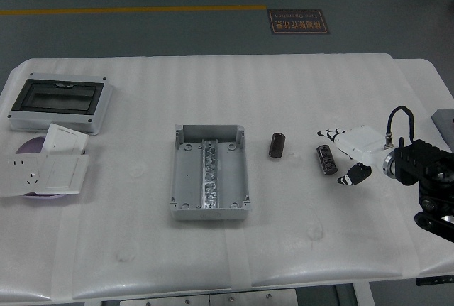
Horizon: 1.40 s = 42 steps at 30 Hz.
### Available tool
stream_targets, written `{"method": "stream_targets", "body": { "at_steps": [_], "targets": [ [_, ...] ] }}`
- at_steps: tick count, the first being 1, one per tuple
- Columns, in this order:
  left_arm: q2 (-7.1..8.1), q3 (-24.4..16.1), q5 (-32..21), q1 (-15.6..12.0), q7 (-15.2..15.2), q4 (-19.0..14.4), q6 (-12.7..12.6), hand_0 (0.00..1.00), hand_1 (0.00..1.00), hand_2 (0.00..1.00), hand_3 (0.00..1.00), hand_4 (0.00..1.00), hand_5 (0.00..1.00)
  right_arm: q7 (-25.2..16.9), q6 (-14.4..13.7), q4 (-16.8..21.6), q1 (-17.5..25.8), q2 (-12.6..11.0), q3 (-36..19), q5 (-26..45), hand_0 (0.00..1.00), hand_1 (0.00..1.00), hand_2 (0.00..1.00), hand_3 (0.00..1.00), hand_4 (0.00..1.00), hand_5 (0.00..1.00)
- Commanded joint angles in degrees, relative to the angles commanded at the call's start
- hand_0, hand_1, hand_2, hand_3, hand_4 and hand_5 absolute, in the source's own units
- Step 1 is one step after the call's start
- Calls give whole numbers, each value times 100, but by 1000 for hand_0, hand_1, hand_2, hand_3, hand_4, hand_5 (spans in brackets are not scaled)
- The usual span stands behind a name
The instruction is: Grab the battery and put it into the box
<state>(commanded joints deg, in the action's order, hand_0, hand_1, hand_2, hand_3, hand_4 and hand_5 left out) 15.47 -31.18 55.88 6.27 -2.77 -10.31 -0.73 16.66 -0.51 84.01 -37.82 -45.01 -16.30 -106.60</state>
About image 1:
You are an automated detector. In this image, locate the black table control panel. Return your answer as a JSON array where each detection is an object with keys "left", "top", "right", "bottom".
[{"left": 416, "top": 277, "right": 454, "bottom": 287}]

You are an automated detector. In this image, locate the brown floor sign, orange text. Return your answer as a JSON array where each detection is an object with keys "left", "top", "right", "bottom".
[{"left": 266, "top": 9, "right": 331, "bottom": 35}]

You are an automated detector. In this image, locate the white switch panel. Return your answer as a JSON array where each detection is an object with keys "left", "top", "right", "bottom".
[
  {"left": 35, "top": 153, "right": 90, "bottom": 195},
  {"left": 43, "top": 123, "right": 90, "bottom": 156}
]

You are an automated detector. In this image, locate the white foam mat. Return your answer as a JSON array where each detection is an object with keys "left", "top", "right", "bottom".
[{"left": 0, "top": 53, "right": 421, "bottom": 302}]

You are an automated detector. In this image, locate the white table leg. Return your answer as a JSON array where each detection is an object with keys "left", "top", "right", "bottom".
[{"left": 353, "top": 280, "right": 373, "bottom": 306}]

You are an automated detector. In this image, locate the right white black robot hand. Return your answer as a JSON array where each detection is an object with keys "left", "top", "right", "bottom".
[{"left": 316, "top": 124, "right": 388, "bottom": 187}]

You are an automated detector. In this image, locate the black battery with white print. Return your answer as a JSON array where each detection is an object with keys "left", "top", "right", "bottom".
[{"left": 316, "top": 144, "right": 338, "bottom": 177}]

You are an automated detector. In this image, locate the grey enclosure with dark window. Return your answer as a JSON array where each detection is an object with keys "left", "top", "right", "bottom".
[{"left": 6, "top": 72, "right": 115, "bottom": 136}]

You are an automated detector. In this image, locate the open grey box, metal rail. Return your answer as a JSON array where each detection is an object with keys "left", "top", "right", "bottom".
[{"left": 169, "top": 124, "right": 253, "bottom": 222}]

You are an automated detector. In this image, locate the grey metal plate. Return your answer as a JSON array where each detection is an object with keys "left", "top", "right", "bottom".
[
  {"left": 209, "top": 290, "right": 298, "bottom": 306},
  {"left": 119, "top": 293, "right": 209, "bottom": 306}
]

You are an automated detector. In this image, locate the purple plate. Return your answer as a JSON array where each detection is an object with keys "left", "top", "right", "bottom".
[{"left": 16, "top": 136, "right": 88, "bottom": 200}]

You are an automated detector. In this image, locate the dark brown cylindrical battery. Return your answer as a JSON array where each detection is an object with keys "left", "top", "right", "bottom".
[{"left": 267, "top": 132, "right": 287, "bottom": 160}]

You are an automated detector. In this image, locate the grey block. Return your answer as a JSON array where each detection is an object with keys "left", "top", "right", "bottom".
[{"left": 431, "top": 108, "right": 454, "bottom": 153}]

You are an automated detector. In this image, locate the white wall socket panel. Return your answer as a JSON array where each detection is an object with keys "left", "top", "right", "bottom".
[{"left": 0, "top": 155, "right": 49, "bottom": 199}]

